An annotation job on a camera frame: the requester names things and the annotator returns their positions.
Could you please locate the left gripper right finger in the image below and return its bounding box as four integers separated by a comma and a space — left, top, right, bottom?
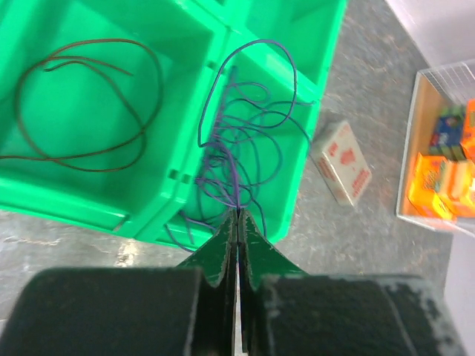
237, 210, 465, 355

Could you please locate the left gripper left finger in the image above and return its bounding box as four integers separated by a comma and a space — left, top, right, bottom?
1, 212, 238, 355

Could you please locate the orange snack box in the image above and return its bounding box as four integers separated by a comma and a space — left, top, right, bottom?
407, 106, 474, 220

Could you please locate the purple thin cable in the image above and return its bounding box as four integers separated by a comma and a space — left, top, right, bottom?
197, 39, 316, 212
164, 81, 312, 249

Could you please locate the white wire shelf rack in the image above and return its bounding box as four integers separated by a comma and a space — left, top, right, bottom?
396, 59, 474, 237

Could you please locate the small grey red box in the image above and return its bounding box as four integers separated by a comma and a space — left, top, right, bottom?
311, 120, 372, 206

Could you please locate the green compartment tray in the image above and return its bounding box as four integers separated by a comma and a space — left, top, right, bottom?
1, 1, 347, 249

